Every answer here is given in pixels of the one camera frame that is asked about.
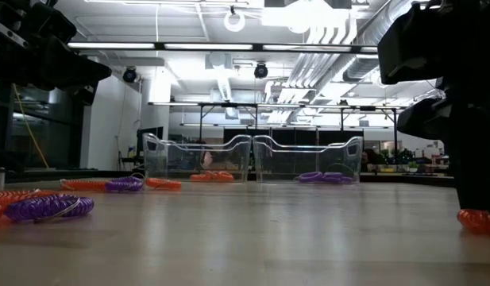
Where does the black workbench frame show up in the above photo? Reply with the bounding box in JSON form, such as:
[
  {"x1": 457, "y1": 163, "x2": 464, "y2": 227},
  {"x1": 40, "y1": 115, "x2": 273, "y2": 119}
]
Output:
[{"x1": 148, "y1": 101, "x2": 407, "y2": 136}]

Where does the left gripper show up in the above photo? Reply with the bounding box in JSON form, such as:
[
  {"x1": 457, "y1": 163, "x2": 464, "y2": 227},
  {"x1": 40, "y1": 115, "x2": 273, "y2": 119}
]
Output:
[{"x1": 0, "y1": 0, "x2": 113, "y2": 106}]

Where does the person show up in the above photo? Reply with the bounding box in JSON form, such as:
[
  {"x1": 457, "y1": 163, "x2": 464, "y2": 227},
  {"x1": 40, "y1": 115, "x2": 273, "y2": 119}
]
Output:
[
  {"x1": 200, "y1": 149, "x2": 214, "y2": 170},
  {"x1": 361, "y1": 148, "x2": 383, "y2": 172}
]

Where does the black computer monitor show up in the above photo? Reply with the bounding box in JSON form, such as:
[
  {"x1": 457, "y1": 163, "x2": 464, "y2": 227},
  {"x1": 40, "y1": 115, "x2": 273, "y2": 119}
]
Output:
[{"x1": 136, "y1": 126, "x2": 164, "y2": 158}]

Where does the bright ceiling light panel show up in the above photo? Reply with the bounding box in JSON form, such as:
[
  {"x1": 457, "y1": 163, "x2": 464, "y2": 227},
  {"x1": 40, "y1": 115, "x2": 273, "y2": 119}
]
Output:
[{"x1": 262, "y1": 0, "x2": 351, "y2": 29}]

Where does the silver ventilation duct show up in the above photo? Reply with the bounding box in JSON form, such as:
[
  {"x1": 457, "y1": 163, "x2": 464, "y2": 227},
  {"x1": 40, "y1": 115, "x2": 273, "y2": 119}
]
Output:
[{"x1": 341, "y1": 0, "x2": 419, "y2": 83}]

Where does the long ceiling light bar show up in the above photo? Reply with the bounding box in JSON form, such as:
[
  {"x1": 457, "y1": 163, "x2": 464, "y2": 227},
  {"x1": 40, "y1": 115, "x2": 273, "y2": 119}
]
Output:
[{"x1": 65, "y1": 41, "x2": 379, "y2": 56}]

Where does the yellow hanging cord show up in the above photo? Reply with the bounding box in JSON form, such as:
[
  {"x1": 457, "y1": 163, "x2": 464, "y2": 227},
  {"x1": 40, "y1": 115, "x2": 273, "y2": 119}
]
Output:
[{"x1": 12, "y1": 83, "x2": 50, "y2": 170}]

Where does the clear plastic bin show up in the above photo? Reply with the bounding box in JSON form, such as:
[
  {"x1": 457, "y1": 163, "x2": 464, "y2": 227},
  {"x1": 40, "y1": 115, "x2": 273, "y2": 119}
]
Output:
[
  {"x1": 142, "y1": 133, "x2": 253, "y2": 184},
  {"x1": 252, "y1": 134, "x2": 365, "y2": 184}
]

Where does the white ring lamp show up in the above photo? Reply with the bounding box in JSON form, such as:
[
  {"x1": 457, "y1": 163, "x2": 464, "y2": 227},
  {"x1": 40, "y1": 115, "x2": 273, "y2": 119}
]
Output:
[{"x1": 223, "y1": 10, "x2": 247, "y2": 33}]

